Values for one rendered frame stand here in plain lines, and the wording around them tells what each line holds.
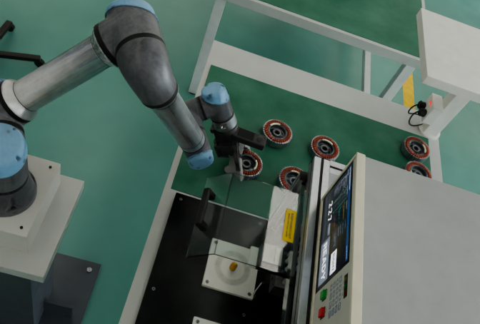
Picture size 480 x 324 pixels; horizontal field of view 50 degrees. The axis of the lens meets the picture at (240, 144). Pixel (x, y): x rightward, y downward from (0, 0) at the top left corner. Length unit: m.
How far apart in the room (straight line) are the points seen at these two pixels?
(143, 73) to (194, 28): 2.24
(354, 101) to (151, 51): 1.21
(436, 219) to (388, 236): 0.14
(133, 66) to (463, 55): 1.16
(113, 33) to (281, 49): 2.34
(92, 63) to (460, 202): 0.90
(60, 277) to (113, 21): 1.32
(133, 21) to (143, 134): 1.56
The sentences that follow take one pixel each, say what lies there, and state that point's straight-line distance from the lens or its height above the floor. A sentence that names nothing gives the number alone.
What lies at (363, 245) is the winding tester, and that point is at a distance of 1.05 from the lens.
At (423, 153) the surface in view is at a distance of 2.14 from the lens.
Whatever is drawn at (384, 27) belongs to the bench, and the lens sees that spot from 2.69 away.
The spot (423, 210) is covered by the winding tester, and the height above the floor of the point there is 1.32.
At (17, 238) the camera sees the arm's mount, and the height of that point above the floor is 0.83.
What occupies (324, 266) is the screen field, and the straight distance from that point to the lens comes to 1.17.
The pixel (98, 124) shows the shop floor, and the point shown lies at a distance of 2.73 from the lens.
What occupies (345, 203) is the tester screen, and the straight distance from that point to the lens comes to 1.15.
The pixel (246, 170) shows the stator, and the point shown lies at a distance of 1.72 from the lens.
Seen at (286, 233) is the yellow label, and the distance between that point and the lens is 1.30.
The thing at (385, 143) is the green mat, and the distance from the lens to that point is 2.11.
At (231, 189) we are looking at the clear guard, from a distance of 1.31.
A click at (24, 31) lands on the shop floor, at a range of 3.17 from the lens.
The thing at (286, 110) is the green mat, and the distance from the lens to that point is 2.00.
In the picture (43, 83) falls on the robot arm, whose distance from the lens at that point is 1.32.
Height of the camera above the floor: 2.13
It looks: 49 degrees down
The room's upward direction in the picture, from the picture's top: 25 degrees clockwise
